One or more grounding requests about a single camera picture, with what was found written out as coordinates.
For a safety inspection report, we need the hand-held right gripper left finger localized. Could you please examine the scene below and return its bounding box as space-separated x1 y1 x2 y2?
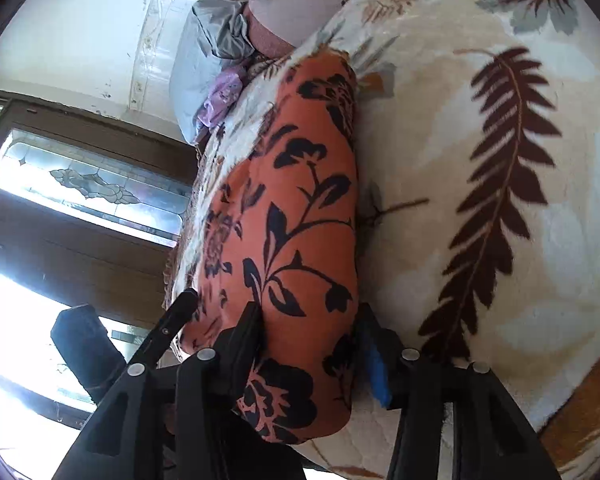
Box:
54 301 267 480

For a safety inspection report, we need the cream leaf-print blanket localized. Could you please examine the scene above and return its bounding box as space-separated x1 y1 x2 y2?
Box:
162 0 600 480

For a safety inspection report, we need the stained glass window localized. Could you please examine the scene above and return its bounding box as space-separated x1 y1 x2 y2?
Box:
0 127 193 248

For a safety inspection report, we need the wooden stained-glass door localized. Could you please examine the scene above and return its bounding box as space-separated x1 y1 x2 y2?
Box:
0 87 206 328

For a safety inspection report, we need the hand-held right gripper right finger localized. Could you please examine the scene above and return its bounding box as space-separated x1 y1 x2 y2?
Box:
357 304 562 480

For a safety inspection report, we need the grey-blue pillow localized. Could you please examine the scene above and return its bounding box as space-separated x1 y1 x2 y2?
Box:
169 0 256 143

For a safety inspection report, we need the orange black floral garment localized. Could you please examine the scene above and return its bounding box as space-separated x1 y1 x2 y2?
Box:
172 50 363 446

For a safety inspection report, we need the pink sofa cushion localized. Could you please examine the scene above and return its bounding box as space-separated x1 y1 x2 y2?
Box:
244 0 353 57

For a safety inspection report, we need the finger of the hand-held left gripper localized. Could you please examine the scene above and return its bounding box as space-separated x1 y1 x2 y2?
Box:
144 287 201 367

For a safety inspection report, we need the purple floral cloth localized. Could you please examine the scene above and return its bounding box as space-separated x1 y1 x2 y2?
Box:
196 62 246 131

